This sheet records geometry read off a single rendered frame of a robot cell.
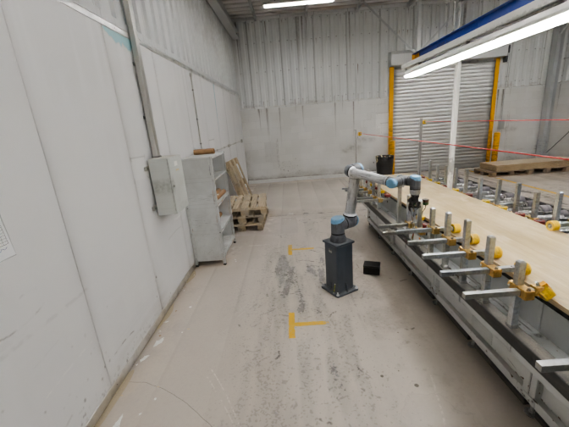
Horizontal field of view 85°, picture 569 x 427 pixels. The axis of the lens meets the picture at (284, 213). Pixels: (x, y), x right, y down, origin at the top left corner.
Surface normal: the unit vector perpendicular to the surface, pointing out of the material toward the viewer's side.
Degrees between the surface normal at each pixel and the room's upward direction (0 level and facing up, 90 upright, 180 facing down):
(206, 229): 90
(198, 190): 90
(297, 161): 90
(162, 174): 90
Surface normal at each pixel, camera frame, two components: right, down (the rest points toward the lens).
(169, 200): -0.01, 0.28
